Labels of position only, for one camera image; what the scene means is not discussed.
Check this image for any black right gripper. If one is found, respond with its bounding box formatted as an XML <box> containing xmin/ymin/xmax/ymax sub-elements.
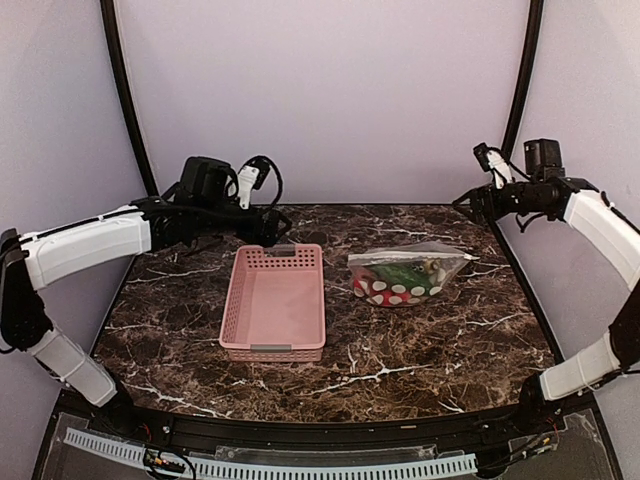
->
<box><xmin>454</xmin><ymin>180</ymin><xmax>548</xmax><ymax>223</ymax></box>

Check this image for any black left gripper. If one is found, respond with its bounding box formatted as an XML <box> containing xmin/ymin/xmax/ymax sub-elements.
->
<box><xmin>195</xmin><ymin>198</ymin><xmax>293</xmax><ymax>247</ymax></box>

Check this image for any green cucumber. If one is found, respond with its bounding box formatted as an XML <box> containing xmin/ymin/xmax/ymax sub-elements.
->
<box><xmin>369</xmin><ymin>262</ymin><xmax>433</xmax><ymax>289</ymax></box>

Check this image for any clear zip top bag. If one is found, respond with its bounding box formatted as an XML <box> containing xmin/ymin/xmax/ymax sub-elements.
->
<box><xmin>347</xmin><ymin>241</ymin><xmax>478</xmax><ymax>308</ymax></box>

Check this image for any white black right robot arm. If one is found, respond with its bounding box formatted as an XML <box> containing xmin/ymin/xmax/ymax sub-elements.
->
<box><xmin>453</xmin><ymin>138</ymin><xmax>639</xmax><ymax>434</ymax></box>

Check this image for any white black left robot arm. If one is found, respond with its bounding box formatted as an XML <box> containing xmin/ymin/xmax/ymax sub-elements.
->
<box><xmin>1</xmin><ymin>155</ymin><xmax>291</xmax><ymax>436</ymax></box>

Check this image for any pink perforated plastic basket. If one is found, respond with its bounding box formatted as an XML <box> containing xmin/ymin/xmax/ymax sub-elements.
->
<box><xmin>219</xmin><ymin>243</ymin><xmax>326</xmax><ymax>363</ymax></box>

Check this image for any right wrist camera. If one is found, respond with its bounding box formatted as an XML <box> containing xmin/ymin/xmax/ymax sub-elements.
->
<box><xmin>473</xmin><ymin>143</ymin><xmax>514</xmax><ymax>189</ymax></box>

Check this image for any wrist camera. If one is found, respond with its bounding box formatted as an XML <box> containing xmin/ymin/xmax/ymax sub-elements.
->
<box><xmin>236</xmin><ymin>155</ymin><xmax>284</xmax><ymax>211</ymax></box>
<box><xmin>473</xmin><ymin>143</ymin><xmax>514</xmax><ymax>189</ymax></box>

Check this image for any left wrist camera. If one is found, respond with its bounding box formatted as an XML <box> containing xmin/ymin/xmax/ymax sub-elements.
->
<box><xmin>236</xmin><ymin>155</ymin><xmax>284</xmax><ymax>211</ymax></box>

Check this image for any black right corner post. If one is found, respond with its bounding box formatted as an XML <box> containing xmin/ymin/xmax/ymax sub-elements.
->
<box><xmin>501</xmin><ymin>0</ymin><xmax>545</xmax><ymax>159</ymax></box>

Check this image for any black corner post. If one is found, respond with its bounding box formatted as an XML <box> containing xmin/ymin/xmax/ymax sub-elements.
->
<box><xmin>99</xmin><ymin>0</ymin><xmax>159</xmax><ymax>196</ymax></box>
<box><xmin>501</xmin><ymin>0</ymin><xmax>545</xmax><ymax>159</ymax></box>

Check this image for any black front rail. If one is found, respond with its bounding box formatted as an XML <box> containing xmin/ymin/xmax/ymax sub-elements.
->
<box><xmin>36</xmin><ymin>390</ymin><xmax>610</xmax><ymax>470</ymax></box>

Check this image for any white slotted cable duct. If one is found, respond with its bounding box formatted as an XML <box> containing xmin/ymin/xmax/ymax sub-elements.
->
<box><xmin>63</xmin><ymin>427</ymin><xmax>478</xmax><ymax>479</ymax></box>

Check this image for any black left corner post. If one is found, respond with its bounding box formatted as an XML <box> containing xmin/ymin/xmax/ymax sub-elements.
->
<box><xmin>99</xmin><ymin>0</ymin><xmax>159</xmax><ymax>196</ymax></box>

